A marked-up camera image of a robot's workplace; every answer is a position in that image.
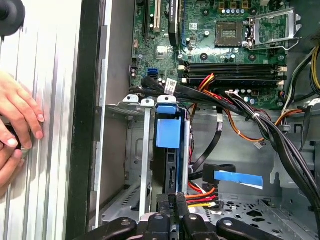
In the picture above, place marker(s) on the black expansion slot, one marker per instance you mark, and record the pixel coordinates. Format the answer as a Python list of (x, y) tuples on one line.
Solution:
[(146, 20)]

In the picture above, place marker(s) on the grey power supply unit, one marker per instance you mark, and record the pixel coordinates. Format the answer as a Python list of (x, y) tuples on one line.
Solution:
[(310, 15)]

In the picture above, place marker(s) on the white expansion slot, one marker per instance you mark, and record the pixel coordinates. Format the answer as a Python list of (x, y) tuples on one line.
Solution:
[(156, 17)]

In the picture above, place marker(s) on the black RAM slot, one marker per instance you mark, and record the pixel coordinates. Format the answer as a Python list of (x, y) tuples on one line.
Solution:
[(232, 65), (232, 82), (232, 75), (232, 70)]

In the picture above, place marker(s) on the metal disk bay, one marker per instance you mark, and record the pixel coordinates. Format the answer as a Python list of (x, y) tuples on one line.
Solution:
[(146, 150)]

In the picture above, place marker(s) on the person's left hand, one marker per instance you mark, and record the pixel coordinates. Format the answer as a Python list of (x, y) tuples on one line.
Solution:
[(20, 110)]

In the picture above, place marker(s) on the black PC case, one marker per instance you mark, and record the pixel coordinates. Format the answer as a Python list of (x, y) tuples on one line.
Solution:
[(82, 100)]

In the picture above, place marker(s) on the hard disk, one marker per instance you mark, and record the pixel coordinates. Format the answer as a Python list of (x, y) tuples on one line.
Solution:
[(167, 132)]

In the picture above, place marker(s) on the metal socket cover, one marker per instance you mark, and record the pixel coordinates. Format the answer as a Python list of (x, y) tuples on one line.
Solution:
[(290, 14)]

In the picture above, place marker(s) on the blue SATA port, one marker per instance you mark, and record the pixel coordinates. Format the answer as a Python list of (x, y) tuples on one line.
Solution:
[(153, 74)]

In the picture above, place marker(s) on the CPU socket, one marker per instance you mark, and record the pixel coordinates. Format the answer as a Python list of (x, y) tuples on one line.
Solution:
[(229, 33)]

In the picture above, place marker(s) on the metal locking lever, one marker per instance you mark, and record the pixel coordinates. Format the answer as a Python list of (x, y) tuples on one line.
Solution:
[(267, 48)]

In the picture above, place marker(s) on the black graphics card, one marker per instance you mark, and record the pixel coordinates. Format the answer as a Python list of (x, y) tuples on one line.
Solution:
[(173, 25)]

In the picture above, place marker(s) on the green motherboard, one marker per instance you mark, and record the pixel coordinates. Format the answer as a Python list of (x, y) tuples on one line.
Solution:
[(200, 37)]

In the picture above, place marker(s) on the person's right hand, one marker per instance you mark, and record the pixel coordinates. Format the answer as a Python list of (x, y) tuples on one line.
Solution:
[(8, 165)]

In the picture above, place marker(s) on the metal drive cage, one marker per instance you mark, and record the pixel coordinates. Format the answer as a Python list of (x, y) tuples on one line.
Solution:
[(287, 220)]

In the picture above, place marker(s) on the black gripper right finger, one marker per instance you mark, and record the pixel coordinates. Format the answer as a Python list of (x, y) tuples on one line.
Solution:
[(193, 228)]

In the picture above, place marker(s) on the round black knob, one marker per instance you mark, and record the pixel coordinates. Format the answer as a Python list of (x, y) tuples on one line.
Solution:
[(11, 15)]

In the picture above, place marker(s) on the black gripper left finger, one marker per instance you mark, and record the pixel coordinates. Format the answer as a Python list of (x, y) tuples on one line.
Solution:
[(160, 227)]

